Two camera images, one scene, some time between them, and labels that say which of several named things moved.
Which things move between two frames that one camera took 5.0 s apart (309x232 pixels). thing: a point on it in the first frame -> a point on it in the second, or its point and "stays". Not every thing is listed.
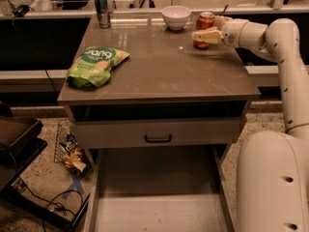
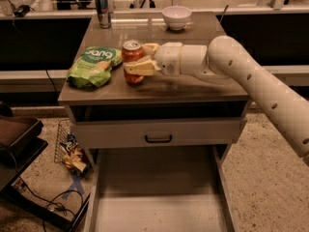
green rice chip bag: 92,67 stays
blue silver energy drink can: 101,8 stays
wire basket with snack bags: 68,151 stays
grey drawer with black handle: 161,132 stays
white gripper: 230,32 -> 168,59
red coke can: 204,21 -> 131,50
